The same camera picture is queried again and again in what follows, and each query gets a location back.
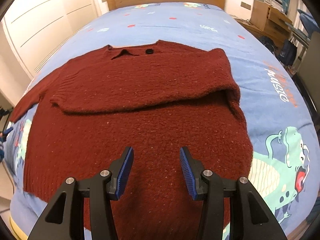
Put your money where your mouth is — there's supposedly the dark red knit sweater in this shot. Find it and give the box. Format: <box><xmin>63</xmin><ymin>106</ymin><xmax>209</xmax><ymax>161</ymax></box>
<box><xmin>10</xmin><ymin>39</ymin><xmax>254</xmax><ymax>240</ymax></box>

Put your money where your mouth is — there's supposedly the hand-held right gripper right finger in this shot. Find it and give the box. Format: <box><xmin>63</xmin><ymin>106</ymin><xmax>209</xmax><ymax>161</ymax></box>
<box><xmin>179</xmin><ymin>147</ymin><xmax>285</xmax><ymax>240</ymax></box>

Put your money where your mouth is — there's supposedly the blue dinosaur print bed sheet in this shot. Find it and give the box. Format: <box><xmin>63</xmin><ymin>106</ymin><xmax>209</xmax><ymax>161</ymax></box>
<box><xmin>0</xmin><ymin>2</ymin><xmax>318</xmax><ymax>240</ymax></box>

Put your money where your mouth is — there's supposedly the dark bag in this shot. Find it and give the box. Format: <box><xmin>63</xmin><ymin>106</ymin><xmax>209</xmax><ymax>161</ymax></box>
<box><xmin>279</xmin><ymin>40</ymin><xmax>298</xmax><ymax>67</ymax></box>

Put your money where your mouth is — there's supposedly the grey chair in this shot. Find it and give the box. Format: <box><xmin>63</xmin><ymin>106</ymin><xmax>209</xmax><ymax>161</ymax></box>
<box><xmin>297</xmin><ymin>31</ymin><xmax>320</xmax><ymax>120</ymax></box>

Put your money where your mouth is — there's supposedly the blue quilt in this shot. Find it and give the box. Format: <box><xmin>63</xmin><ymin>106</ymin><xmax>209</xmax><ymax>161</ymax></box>
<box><xmin>297</xmin><ymin>9</ymin><xmax>318</xmax><ymax>34</ymax></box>

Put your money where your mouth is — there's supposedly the wooden desk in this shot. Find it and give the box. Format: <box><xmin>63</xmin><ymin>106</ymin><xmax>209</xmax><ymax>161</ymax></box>
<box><xmin>250</xmin><ymin>0</ymin><xmax>293</xmax><ymax>47</ymax></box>

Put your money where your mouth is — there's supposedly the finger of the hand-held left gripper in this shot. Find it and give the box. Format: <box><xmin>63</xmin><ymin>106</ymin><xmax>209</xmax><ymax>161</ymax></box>
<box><xmin>0</xmin><ymin>127</ymin><xmax>13</xmax><ymax>140</ymax></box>

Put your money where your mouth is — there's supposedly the wooden nightstand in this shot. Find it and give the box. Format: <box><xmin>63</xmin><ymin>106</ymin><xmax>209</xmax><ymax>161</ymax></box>
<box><xmin>234</xmin><ymin>16</ymin><xmax>263</xmax><ymax>38</ymax></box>

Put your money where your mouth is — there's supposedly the white wardrobe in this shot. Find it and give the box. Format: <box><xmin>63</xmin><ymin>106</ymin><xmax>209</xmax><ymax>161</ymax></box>
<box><xmin>0</xmin><ymin>0</ymin><xmax>110</xmax><ymax>80</ymax></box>

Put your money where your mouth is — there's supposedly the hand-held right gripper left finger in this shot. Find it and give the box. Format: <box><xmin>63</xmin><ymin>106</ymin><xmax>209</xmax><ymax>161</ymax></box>
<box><xmin>27</xmin><ymin>146</ymin><xmax>134</xmax><ymax>240</ymax></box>

